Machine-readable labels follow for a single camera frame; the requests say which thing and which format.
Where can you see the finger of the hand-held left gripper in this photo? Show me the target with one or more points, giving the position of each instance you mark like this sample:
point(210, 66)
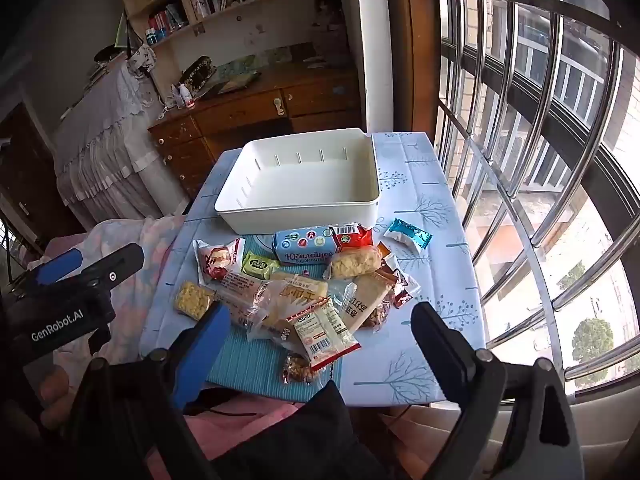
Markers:
point(117, 267)
point(55, 266)

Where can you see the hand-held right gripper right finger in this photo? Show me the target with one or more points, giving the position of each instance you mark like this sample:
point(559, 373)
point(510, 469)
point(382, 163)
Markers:
point(440, 355)

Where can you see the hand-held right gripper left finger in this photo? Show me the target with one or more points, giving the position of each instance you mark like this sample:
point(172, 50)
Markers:
point(205, 355)

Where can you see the yellow cracker clear packet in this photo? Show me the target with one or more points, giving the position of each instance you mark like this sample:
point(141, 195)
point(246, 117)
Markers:
point(192, 300)

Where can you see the dark red snack packet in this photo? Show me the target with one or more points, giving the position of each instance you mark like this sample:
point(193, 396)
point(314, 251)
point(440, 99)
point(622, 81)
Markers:
point(381, 319)

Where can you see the pink tan long packet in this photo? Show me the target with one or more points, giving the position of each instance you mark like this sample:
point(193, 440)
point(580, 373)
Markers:
point(240, 295)

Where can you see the brown chocolate snack packet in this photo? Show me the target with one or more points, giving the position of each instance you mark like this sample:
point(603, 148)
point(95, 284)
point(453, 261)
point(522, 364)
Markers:
point(400, 285)

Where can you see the kraft paper cracker packet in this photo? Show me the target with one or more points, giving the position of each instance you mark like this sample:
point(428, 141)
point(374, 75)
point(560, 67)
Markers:
point(367, 302)

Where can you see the red white snack packet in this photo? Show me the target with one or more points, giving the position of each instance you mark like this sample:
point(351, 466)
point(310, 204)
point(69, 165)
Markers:
point(217, 260)

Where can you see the small green snack packet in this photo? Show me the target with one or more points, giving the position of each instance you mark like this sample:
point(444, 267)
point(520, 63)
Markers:
point(260, 265)

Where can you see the clear bread packet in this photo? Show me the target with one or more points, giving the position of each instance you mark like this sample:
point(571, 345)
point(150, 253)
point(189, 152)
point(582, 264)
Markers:
point(295, 287)

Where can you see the white red label packet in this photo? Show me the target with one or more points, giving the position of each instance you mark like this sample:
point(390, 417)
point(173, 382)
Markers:
point(325, 332)

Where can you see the orange white bar packet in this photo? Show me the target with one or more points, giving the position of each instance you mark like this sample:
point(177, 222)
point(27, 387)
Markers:
point(383, 251)

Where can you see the rice crisp clear packet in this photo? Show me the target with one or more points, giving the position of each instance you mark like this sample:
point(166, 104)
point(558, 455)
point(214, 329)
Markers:
point(355, 262)

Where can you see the blue red biscuit packet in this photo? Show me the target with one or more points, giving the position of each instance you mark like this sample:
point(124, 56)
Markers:
point(305, 247)

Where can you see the white plastic bin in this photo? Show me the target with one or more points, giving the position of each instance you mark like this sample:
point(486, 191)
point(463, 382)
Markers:
point(300, 190)

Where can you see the person's left hand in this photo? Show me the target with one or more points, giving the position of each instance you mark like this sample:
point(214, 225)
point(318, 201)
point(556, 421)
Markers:
point(52, 400)

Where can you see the floral blanket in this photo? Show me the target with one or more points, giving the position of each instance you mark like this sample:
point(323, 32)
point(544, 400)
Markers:
point(150, 245)

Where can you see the pink cloth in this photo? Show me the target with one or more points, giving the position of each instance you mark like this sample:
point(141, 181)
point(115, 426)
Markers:
point(250, 410)

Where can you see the tree print tablecloth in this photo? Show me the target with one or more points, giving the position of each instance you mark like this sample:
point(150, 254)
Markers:
point(430, 280)

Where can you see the dark wooden door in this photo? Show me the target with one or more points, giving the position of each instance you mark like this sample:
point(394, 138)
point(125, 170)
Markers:
point(25, 175)

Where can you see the white lace cover cloth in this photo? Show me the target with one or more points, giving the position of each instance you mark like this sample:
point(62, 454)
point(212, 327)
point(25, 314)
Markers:
point(105, 150)

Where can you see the teal foil snack packet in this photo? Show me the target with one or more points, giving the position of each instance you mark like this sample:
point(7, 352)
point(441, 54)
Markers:
point(407, 232)

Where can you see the dark cloth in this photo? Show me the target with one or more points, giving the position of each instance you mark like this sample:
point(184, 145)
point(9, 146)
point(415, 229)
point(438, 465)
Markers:
point(310, 435)

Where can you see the small white bottle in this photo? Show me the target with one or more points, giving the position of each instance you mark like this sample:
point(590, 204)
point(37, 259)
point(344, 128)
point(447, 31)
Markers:
point(188, 97)

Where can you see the wooden dresser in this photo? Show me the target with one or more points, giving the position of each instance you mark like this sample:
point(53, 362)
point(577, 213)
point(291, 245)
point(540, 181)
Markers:
point(240, 115)

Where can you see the black ornate box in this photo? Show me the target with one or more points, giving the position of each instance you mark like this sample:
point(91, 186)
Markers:
point(197, 74)

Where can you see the white drawer latch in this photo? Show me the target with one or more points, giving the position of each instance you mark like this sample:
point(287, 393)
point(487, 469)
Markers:
point(277, 106)

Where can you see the green patterned paper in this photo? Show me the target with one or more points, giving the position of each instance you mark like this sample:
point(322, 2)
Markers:
point(250, 67)

